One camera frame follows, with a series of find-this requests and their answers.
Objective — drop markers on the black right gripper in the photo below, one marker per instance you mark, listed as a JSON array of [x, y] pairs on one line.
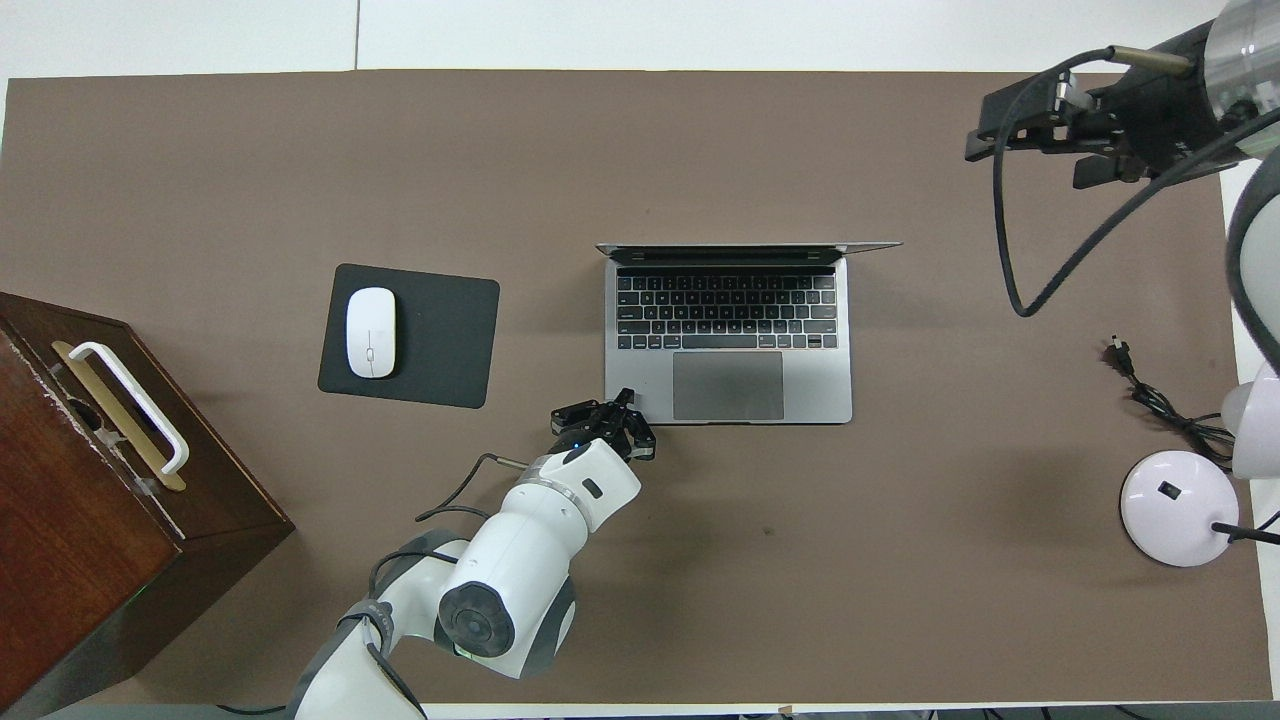
[[1160, 110]]

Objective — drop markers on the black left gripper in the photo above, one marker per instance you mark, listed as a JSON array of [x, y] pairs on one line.
[[595, 428]]

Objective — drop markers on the silver laptop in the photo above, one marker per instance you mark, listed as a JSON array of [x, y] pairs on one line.
[[730, 385]]

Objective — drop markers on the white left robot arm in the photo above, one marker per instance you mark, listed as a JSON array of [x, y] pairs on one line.
[[530, 540]]

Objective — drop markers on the black mouse pad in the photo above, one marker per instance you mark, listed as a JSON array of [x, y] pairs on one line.
[[450, 330]]

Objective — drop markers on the white computer mouse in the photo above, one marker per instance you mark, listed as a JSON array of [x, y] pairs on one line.
[[370, 330]]

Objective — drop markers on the brown table mat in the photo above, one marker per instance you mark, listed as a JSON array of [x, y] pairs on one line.
[[700, 150]]

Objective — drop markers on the white desk lamp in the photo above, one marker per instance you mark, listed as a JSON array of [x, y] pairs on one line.
[[1175, 510]]

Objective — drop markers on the dark brown wooden box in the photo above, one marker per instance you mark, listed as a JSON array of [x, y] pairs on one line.
[[80, 560]]

